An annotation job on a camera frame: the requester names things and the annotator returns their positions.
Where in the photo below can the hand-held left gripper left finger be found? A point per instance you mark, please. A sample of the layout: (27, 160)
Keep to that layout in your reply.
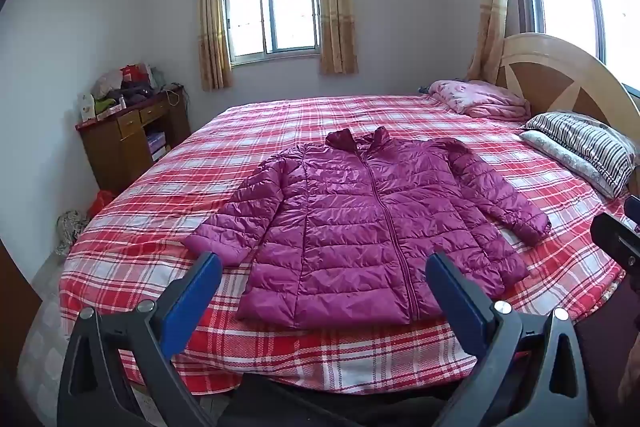
(192, 302)

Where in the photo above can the brown wooden desk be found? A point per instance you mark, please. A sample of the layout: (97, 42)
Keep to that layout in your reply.
(107, 152)

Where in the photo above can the brown wooden door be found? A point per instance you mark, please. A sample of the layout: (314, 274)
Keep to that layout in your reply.
(17, 302)

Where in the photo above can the blue cloth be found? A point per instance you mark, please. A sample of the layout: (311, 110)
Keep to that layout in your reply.
(426, 89)

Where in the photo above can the bed with red plaid sheet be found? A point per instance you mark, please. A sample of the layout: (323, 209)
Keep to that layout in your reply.
(150, 227)

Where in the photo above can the white packet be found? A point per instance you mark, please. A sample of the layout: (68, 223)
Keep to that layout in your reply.
(86, 107)

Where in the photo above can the patterned cloth bag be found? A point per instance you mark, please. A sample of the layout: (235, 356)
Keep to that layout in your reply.
(70, 229)

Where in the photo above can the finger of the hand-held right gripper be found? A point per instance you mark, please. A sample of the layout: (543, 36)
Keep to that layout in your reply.
(634, 207)
(617, 239)

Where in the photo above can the sliding window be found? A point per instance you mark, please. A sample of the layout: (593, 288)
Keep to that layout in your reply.
(270, 12)

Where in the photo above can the red plastic bag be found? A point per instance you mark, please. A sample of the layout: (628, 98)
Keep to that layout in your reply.
(100, 203)

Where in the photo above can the purple box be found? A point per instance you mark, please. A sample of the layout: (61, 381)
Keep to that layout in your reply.
(156, 140)

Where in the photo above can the red box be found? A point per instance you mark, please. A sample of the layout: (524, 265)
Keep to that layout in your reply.
(134, 74)

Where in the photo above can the magenta puffer jacket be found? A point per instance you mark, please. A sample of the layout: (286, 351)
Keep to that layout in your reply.
(350, 217)

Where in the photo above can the pile of clothes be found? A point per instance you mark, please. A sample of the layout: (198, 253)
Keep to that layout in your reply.
(130, 96)

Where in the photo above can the wooden headboard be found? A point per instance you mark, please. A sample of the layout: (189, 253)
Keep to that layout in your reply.
(550, 72)

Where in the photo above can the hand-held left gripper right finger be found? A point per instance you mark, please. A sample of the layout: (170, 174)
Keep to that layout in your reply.
(457, 297)

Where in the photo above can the white floral pillow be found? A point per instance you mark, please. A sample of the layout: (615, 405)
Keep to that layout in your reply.
(560, 152)

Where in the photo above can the pink folded blanket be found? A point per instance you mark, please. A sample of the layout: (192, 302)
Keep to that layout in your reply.
(475, 99)

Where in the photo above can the striped pillow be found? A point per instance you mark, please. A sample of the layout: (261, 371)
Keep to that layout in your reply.
(585, 142)

